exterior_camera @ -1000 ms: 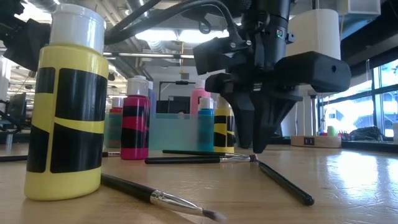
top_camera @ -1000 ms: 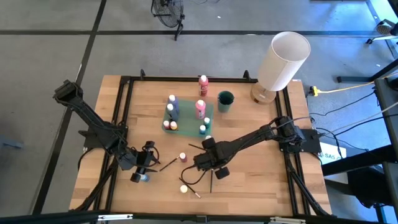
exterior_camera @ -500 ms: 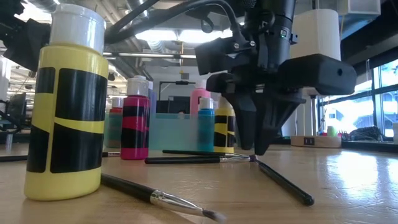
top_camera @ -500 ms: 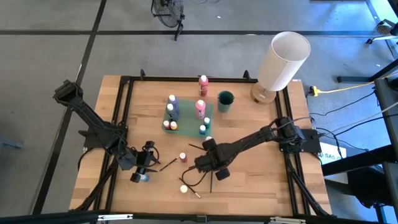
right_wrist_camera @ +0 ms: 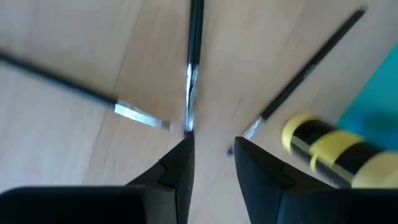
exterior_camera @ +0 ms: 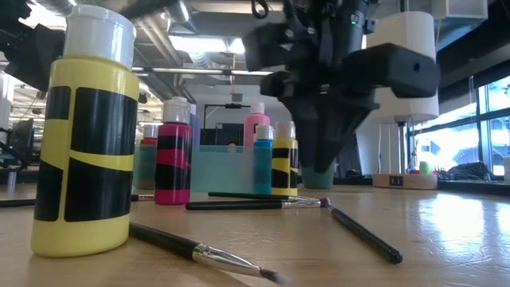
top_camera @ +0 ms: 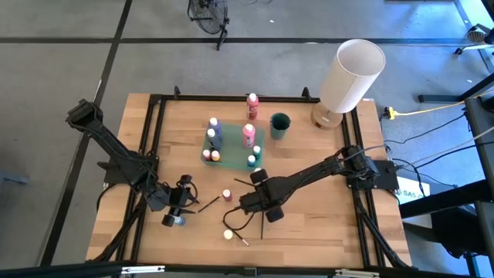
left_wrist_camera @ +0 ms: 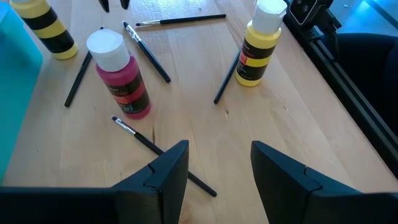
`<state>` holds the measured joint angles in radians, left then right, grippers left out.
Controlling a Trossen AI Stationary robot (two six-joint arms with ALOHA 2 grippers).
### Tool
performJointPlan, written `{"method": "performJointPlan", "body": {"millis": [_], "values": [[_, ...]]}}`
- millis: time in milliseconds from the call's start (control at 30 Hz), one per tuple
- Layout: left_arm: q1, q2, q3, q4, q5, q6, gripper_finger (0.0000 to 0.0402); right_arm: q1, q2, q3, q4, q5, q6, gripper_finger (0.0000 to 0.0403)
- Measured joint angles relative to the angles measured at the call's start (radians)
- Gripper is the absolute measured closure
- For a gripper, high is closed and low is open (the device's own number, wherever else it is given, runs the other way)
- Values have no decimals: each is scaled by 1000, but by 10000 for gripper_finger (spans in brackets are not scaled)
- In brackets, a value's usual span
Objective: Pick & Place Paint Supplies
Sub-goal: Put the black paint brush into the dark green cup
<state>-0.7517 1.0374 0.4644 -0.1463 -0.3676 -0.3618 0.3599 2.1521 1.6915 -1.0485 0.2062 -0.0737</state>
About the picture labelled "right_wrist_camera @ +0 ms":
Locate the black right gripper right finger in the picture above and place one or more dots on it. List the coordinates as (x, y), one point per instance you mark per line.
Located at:
(295, 205)

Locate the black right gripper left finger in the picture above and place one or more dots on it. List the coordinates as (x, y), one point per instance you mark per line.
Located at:
(140, 205)

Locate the yellow paint bottle black label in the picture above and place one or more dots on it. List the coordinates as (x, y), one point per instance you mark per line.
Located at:
(335, 149)

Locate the translucent teal plastic bin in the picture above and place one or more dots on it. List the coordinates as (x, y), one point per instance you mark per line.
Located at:
(379, 99)

